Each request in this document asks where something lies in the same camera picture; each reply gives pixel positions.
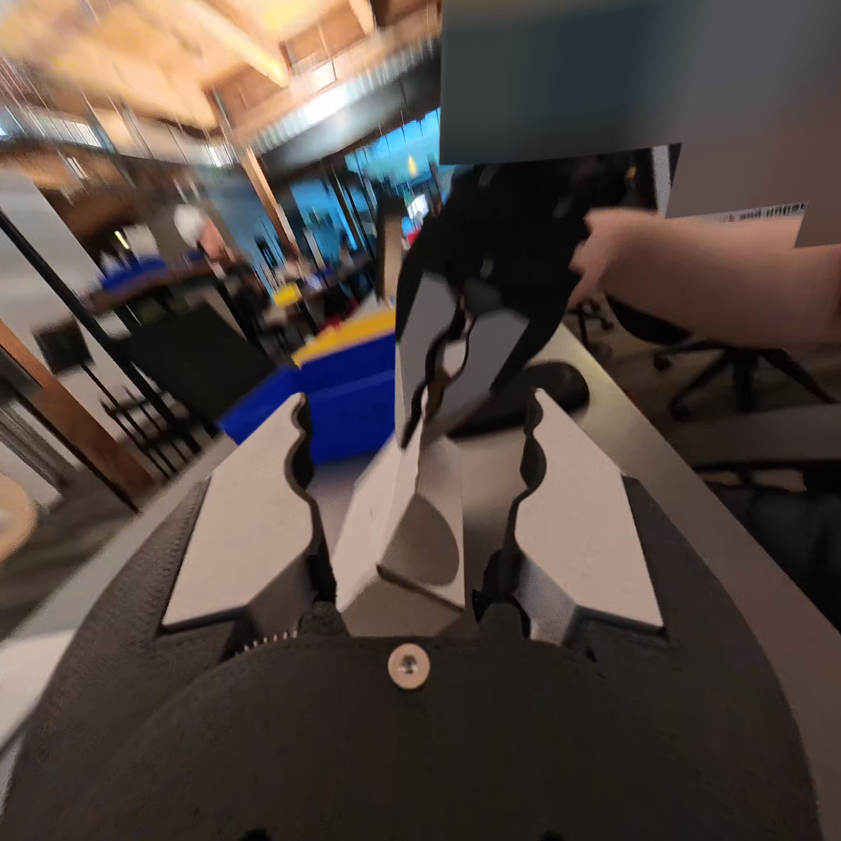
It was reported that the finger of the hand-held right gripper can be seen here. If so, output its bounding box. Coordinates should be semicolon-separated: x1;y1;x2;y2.
426;307;532;439
394;271;466;450

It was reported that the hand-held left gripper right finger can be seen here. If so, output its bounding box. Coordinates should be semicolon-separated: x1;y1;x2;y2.
472;388;666;645

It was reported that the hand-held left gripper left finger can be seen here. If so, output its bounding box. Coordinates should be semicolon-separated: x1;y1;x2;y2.
161;392;339;643

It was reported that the blue plastic bin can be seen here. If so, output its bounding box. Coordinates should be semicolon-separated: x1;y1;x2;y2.
100;258;173;291
219;342;403;465

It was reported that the white cardboard mailer box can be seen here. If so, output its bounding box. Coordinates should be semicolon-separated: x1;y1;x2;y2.
330;342;475;613

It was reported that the person's right forearm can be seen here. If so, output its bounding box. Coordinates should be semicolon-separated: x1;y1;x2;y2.
657;212;841;349

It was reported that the person's right hand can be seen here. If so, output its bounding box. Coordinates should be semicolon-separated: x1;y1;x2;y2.
568;209;658;310

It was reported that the black textured pad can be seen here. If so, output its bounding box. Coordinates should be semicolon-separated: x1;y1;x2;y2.
449;360;591;440

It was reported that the black leaning panel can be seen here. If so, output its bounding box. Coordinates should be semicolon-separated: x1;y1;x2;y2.
124;301;278;428

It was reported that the wooden post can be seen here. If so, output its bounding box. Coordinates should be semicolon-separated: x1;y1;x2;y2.
213;99;300;254

